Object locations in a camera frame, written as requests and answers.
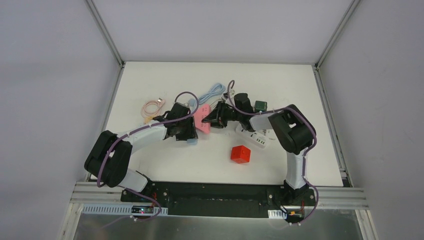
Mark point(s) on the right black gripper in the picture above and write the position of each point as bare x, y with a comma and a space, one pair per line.
219, 114

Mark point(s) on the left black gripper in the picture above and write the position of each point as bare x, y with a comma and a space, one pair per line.
190, 126

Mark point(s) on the pink triangular power strip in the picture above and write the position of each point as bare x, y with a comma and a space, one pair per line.
202, 112

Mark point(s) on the red cube socket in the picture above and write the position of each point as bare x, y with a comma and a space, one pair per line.
240, 154

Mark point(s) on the green cube socket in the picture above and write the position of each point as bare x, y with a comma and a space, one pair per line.
260, 106

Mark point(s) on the white power strip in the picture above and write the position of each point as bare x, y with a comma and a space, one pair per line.
256, 138

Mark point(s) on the white plug adapter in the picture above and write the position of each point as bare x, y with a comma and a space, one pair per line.
270, 134

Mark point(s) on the light blue plug box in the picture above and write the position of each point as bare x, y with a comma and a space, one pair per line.
192, 141

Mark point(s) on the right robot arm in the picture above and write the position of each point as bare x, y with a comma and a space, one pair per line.
294, 132

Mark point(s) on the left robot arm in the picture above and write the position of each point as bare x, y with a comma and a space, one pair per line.
109, 158

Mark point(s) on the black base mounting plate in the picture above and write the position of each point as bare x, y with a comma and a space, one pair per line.
222, 200

